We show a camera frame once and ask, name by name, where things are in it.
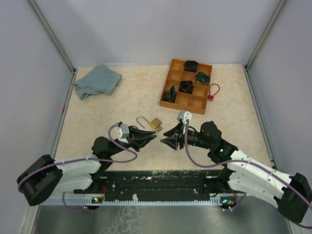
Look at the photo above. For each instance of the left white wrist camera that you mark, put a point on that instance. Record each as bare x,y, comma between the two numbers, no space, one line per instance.
123,133

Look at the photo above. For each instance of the blue folded cloth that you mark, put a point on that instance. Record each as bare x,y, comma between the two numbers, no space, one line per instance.
100,80

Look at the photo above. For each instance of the white toothed cable duct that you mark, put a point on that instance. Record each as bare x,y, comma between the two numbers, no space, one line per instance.
138,200

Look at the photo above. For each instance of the red cable lock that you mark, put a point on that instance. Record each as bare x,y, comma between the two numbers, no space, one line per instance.
213,91

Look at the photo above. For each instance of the brass padlock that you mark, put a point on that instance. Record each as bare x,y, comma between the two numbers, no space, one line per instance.
155,123

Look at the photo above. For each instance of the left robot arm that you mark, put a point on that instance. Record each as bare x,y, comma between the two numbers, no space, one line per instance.
48,176

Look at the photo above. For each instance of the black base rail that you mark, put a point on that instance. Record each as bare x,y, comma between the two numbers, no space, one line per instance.
210,181

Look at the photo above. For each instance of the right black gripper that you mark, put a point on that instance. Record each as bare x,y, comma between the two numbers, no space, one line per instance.
173,142

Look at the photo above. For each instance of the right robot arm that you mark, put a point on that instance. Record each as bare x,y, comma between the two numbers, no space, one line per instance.
291,195

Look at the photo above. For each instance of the wooden compartment tray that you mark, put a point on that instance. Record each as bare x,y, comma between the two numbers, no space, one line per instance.
186,86

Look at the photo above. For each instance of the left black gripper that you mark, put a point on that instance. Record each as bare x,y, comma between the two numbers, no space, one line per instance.
138,138

